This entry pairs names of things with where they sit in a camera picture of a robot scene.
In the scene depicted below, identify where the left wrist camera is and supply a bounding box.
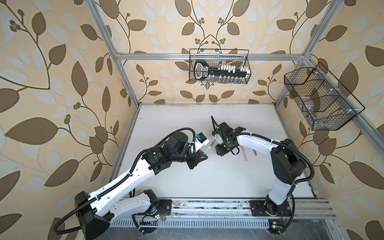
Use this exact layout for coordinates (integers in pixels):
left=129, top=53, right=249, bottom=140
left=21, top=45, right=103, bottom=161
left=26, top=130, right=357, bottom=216
left=194, top=133, right=209, bottom=153

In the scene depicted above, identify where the black tool in basket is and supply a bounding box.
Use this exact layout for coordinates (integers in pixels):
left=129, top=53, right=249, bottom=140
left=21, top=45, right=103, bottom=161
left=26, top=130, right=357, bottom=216
left=192, top=60, right=251, bottom=81

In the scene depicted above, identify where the pink pen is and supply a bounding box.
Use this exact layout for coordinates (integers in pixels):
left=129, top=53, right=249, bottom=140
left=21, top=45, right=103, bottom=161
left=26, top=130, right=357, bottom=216
left=242, top=150, right=248, bottom=162

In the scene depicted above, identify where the black wire basket right wall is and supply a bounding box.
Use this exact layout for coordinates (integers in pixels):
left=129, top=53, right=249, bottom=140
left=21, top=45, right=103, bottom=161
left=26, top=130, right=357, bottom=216
left=284, top=63, right=366, bottom=131

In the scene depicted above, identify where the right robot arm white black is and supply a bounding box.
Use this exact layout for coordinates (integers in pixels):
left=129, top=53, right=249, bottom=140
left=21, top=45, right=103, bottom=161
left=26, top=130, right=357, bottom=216
left=212, top=119, right=315, bottom=235

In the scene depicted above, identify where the black wire basket back wall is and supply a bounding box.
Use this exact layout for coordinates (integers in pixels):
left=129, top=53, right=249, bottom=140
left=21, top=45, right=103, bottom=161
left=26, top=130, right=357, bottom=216
left=189, top=48, right=252, bottom=85

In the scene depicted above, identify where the green pen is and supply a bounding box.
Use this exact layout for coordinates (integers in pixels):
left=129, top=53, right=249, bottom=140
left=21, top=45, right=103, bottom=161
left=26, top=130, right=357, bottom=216
left=205, top=140, right=216, bottom=154

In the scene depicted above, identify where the black wire basket wall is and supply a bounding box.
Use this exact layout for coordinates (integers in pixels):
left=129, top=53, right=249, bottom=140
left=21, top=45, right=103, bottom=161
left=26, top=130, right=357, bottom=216
left=284, top=63, right=366, bottom=131
left=189, top=48, right=252, bottom=85

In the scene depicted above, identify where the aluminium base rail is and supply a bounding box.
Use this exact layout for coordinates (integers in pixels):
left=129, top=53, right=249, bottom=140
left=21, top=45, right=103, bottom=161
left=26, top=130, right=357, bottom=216
left=97, top=196, right=337, bottom=230

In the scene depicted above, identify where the aluminium frame back bar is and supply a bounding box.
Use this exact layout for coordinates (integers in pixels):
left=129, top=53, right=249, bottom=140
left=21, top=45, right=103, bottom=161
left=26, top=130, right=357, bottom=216
left=115, top=52, right=305, bottom=62

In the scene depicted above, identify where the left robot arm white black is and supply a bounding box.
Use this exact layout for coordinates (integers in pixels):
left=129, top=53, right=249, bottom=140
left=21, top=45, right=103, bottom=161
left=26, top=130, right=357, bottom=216
left=51, top=128, right=209, bottom=240

